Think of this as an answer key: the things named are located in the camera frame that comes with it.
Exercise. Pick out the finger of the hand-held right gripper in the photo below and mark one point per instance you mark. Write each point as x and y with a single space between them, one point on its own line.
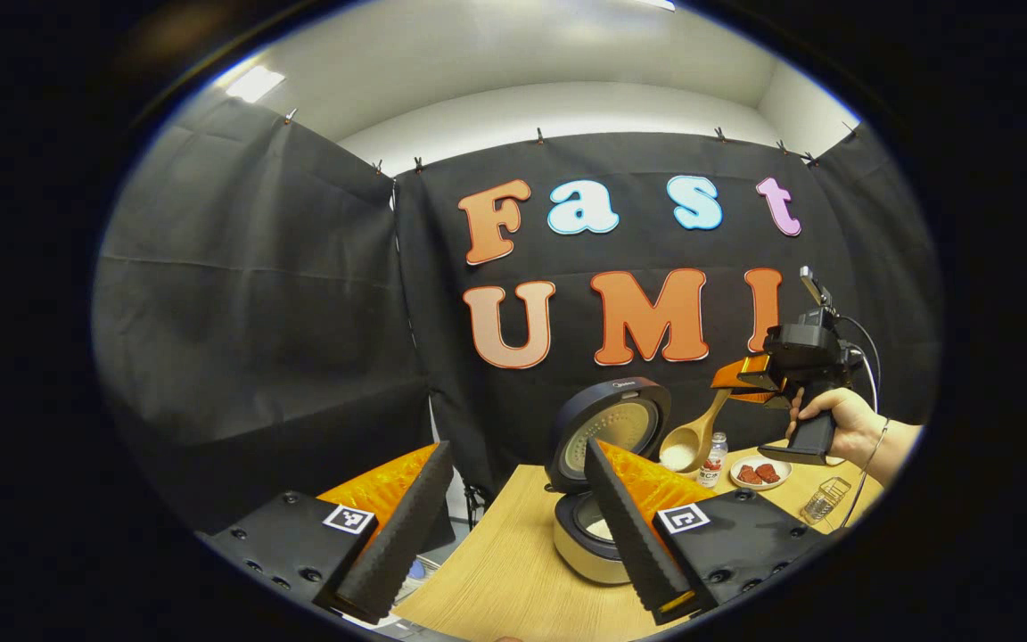
745 379

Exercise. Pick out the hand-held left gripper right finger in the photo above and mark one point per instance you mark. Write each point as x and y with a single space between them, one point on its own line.
625 526

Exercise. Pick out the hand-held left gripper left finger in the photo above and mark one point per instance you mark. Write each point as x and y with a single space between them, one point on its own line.
406 522

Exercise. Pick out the wooden spoon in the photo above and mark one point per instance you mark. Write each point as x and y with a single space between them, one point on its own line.
701 432

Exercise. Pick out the white rice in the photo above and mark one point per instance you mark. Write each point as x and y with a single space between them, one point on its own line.
677 457

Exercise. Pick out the black and silver rice cooker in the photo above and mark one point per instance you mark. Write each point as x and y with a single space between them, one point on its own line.
612 410

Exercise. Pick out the small clear drink bottle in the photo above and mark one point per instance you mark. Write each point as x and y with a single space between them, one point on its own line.
713 464

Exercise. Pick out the brown meat piece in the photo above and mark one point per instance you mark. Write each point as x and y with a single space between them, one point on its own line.
768 473
749 475

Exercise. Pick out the white oval plate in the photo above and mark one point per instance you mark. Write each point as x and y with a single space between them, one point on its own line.
781 486

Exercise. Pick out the row of black clips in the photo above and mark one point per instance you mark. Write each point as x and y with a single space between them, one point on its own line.
540 136

